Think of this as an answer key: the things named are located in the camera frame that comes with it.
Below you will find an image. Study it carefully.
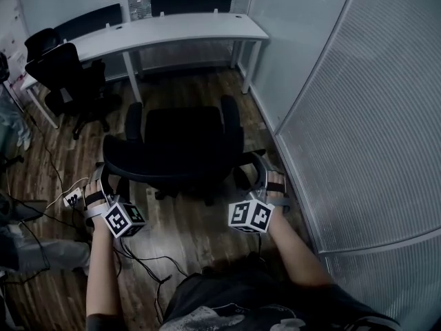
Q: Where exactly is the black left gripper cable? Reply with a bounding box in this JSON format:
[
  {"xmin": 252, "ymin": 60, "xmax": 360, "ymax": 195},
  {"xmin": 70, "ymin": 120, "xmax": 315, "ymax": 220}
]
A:
[{"xmin": 113, "ymin": 236, "xmax": 190, "ymax": 325}]

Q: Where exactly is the person's right hand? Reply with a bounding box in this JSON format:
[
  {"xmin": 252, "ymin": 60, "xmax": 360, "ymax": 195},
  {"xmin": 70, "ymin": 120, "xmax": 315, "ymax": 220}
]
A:
[{"xmin": 267, "ymin": 171, "xmax": 288, "ymax": 203}]

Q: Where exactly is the black desk divider panel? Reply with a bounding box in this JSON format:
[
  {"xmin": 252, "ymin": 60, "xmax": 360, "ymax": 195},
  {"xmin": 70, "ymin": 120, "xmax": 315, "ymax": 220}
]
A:
[
  {"xmin": 53, "ymin": 3, "xmax": 124, "ymax": 43},
  {"xmin": 150, "ymin": 0, "xmax": 234, "ymax": 17}
]

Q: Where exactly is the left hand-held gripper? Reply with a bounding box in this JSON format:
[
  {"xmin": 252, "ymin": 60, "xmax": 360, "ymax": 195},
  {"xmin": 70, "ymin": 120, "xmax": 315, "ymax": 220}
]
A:
[{"xmin": 84, "ymin": 163, "xmax": 146, "ymax": 239}]

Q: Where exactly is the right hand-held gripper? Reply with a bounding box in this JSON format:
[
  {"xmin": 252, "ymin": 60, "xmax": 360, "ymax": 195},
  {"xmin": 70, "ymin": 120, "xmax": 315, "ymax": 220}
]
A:
[{"xmin": 228, "ymin": 152, "xmax": 291, "ymax": 234}]

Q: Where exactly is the person's left hand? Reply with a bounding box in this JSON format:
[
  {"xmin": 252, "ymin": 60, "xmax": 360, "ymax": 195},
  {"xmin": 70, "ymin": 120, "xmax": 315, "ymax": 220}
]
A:
[{"xmin": 83, "ymin": 180, "xmax": 106, "ymax": 210}]

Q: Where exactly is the white power cable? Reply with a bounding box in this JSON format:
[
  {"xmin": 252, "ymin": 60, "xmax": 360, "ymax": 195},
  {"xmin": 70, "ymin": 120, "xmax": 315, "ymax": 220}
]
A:
[{"xmin": 43, "ymin": 177, "xmax": 91, "ymax": 213}]

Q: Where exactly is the black floor cable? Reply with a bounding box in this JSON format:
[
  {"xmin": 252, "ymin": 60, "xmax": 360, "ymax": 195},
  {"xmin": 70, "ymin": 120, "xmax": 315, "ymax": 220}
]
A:
[{"xmin": 29, "ymin": 114, "xmax": 87, "ymax": 227}]

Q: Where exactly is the person's black printed shirt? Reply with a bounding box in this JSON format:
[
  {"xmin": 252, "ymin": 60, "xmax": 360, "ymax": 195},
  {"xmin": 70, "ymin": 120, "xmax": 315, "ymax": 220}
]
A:
[{"xmin": 161, "ymin": 272, "xmax": 402, "ymax": 331}]

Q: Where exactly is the white desk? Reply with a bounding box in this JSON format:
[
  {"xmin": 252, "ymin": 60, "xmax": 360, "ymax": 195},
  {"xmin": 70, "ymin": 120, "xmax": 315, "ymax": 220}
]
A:
[{"xmin": 20, "ymin": 11, "xmax": 270, "ymax": 130}]

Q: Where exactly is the person's right forearm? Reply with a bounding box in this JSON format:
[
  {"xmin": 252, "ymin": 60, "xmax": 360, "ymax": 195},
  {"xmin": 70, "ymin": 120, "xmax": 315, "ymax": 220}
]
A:
[{"xmin": 267, "ymin": 214, "xmax": 334, "ymax": 285}]

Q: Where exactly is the person's left forearm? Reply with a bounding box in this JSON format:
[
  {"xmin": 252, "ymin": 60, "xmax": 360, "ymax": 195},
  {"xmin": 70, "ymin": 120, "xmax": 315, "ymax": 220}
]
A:
[{"xmin": 85, "ymin": 215, "xmax": 120, "ymax": 320}]

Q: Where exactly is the white power strip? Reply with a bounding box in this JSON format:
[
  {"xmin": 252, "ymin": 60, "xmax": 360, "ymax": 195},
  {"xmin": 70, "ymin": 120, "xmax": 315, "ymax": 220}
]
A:
[{"xmin": 63, "ymin": 187, "xmax": 85, "ymax": 208}]

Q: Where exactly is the black headrest office chair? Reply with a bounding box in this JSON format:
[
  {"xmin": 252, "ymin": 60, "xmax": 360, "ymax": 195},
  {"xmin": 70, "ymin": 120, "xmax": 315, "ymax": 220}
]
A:
[{"xmin": 23, "ymin": 28, "xmax": 122, "ymax": 141}]

